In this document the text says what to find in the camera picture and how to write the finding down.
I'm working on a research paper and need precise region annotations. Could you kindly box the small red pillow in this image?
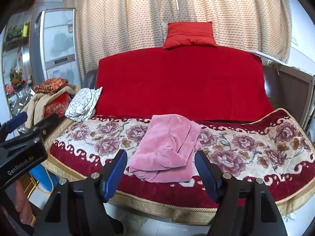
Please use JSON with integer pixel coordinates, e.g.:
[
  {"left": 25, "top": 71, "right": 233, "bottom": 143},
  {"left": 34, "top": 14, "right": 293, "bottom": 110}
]
[{"left": 162, "top": 21, "right": 217, "bottom": 49}]

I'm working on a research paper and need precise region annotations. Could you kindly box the white patterned folded cloth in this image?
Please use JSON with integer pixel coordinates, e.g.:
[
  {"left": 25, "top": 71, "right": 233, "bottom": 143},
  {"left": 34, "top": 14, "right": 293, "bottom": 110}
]
[{"left": 65, "top": 87, "right": 103, "bottom": 123}]

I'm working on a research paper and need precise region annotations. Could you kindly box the red gift box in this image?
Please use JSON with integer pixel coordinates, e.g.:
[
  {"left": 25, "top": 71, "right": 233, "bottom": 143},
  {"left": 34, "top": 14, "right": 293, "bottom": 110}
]
[{"left": 44, "top": 93, "right": 71, "bottom": 118}]

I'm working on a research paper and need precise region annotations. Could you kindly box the orange black patterned cloth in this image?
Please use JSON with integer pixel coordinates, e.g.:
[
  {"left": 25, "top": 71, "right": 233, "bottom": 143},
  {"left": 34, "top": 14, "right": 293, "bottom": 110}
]
[{"left": 34, "top": 78, "right": 68, "bottom": 95}]

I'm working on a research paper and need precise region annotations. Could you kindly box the floral maroon sofa blanket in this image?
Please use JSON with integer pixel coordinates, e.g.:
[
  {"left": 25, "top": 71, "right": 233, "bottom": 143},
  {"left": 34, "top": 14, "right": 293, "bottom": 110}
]
[{"left": 43, "top": 108, "right": 314, "bottom": 225}]

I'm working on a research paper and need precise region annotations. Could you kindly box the left human hand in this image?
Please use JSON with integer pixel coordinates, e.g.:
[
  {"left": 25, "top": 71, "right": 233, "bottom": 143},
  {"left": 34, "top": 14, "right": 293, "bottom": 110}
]
[{"left": 14, "top": 181, "right": 33, "bottom": 225}]

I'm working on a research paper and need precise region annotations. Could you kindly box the pink corduroy jacket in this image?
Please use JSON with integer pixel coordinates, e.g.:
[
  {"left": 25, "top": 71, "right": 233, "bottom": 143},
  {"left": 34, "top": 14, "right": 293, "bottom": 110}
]
[{"left": 129, "top": 114, "right": 201, "bottom": 183}]

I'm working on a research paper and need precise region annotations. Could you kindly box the beige dotted curtain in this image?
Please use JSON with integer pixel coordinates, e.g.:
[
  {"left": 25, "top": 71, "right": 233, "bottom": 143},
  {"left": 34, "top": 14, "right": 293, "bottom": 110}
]
[{"left": 63, "top": 0, "right": 292, "bottom": 75}]

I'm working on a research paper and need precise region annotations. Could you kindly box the silver refrigerator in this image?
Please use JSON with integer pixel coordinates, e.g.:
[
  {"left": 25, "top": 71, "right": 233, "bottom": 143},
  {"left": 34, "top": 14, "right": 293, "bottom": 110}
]
[{"left": 31, "top": 8, "right": 82, "bottom": 86}]

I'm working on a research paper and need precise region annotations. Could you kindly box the beige blanket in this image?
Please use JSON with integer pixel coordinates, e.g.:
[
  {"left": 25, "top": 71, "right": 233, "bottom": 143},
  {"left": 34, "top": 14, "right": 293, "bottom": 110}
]
[{"left": 22, "top": 83, "right": 81, "bottom": 129}]

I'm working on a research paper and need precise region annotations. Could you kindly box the red velvet backrest cover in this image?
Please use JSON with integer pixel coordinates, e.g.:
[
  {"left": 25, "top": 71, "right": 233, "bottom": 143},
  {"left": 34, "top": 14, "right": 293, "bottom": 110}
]
[{"left": 96, "top": 46, "right": 273, "bottom": 122}]

